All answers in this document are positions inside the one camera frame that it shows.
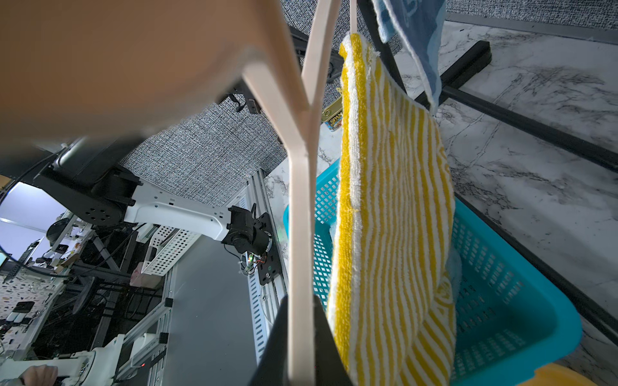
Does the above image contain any teal plastic basket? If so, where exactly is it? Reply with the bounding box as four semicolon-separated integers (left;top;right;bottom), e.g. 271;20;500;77
313;160;582;385

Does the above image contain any yellow striped towel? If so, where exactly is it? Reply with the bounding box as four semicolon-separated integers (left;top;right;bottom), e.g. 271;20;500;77
326;34;456;385

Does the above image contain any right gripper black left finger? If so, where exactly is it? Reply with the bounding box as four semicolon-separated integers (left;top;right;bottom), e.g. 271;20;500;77
249;295;289;386

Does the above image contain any dark blue hello towel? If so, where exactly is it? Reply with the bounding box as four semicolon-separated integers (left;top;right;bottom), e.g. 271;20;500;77
373;0;447;114

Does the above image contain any yellow plastic tray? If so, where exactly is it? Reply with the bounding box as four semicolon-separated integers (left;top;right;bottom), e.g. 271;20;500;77
520;363;596;386

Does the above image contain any beige hanger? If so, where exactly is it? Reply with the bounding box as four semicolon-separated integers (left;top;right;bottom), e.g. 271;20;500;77
1;1;341;385

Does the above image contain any black clothes rack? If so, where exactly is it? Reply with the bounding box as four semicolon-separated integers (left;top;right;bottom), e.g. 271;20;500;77
284;0;618;346

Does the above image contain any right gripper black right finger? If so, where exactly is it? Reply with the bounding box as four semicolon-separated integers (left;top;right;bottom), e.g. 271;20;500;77
313;295;352;386

